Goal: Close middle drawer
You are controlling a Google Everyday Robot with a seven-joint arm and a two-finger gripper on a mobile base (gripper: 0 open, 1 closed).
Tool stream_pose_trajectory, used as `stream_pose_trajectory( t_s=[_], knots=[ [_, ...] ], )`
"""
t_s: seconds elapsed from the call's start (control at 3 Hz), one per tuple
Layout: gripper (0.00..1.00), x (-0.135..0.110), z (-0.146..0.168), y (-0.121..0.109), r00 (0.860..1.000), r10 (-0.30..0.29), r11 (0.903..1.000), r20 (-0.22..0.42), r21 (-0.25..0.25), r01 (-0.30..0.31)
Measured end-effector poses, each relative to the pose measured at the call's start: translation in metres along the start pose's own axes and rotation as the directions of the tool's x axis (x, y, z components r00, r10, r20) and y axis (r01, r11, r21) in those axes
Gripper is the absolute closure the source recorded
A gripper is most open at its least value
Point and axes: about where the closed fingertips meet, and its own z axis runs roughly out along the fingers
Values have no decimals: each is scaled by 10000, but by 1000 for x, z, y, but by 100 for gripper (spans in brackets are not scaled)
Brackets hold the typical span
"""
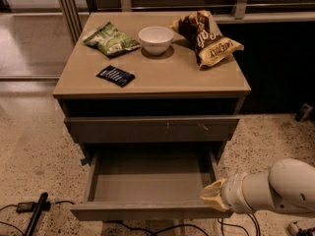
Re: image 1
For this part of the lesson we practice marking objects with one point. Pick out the metal window railing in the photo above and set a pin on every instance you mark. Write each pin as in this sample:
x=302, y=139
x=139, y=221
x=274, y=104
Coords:
x=300, y=13

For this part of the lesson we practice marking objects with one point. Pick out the green snack bag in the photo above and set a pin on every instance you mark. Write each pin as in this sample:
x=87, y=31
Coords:
x=110, y=41

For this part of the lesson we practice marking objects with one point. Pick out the black rod on floor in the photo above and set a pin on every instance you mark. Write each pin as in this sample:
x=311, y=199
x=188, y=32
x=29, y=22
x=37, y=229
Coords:
x=42, y=205

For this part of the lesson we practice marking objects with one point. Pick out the brown yellow chip bag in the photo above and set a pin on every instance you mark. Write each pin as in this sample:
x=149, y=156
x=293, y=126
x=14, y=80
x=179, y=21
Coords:
x=209, y=44

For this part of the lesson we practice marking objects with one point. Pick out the yellow foam-wrapped gripper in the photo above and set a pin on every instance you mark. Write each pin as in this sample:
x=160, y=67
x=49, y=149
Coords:
x=233, y=193

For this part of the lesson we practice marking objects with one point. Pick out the dark object on floor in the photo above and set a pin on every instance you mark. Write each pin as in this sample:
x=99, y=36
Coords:
x=304, y=112

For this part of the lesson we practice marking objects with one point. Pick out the grey top drawer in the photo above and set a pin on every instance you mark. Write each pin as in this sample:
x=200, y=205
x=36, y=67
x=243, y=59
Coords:
x=171, y=129

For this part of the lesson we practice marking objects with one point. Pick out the black power adapter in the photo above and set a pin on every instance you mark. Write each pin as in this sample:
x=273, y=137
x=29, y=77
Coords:
x=25, y=207

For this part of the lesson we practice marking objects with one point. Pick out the blue tape piece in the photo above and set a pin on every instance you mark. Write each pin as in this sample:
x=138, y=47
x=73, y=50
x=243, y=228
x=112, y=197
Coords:
x=84, y=161

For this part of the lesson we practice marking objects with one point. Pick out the white power strip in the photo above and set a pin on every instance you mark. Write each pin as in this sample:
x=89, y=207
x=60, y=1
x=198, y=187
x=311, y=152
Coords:
x=302, y=228

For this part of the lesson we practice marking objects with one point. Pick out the grey drawer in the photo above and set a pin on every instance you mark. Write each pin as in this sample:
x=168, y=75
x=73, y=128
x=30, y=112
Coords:
x=149, y=184
x=171, y=129

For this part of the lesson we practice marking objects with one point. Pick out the dark blue snack packet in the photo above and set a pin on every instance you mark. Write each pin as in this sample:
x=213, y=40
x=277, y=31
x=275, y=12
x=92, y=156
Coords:
x=116, y=76

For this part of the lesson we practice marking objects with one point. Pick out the white bowl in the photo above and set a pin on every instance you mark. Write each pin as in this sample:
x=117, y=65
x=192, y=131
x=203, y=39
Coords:
x=156, y=40

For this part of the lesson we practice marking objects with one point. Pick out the grey drawer cabinet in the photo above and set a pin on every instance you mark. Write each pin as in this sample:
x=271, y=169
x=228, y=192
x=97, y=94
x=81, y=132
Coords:
x=169, y=84

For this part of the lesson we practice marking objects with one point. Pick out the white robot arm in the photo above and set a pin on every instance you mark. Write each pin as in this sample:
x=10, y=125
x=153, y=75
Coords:
x=288, y=187

